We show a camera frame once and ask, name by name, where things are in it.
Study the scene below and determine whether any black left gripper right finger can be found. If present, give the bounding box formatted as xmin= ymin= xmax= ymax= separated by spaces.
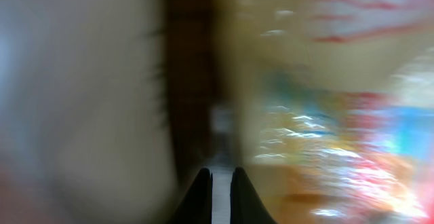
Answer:
xmin=230 ymin=167 xmax=277 ymax=224

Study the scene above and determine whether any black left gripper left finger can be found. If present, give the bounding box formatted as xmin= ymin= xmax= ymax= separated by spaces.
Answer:
xmin=167 ymin=168 xmax=213 ymax=224

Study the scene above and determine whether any yellow wet wipes packet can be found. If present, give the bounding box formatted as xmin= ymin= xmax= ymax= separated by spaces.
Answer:
xmin=216 ymin=0 xmax=433 ymax=223

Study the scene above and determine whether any white small packet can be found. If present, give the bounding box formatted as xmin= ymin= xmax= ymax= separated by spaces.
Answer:
xmin=1 ymin=0 xmax=176 ymax=223

